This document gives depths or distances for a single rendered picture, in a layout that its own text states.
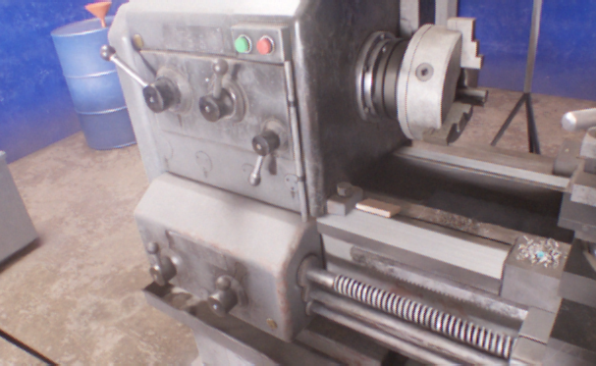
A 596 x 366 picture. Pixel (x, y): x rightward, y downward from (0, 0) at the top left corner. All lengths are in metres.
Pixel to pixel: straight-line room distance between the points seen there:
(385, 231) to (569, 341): 0.43
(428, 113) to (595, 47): 3.20
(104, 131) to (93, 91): 0.32
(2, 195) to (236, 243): 1.83
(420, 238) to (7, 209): 2.24
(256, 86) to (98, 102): 2.86
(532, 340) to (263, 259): 0.56
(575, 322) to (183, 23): 0.94
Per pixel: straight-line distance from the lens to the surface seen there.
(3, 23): 4.16
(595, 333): 0.86
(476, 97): 1.14
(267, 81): 0.99
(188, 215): 1.27
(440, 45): 1.02
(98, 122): 3.87
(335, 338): 1.33
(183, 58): 1.15
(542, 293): 0.96
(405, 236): 1.04
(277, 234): 1.11
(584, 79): 4.21
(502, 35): 4.23
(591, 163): 0.85
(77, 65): 3.77
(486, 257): 1.00
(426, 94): 0.99
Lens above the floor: 1.46
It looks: 30 degrees down
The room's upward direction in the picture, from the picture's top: 7 degrees counter-clockwise
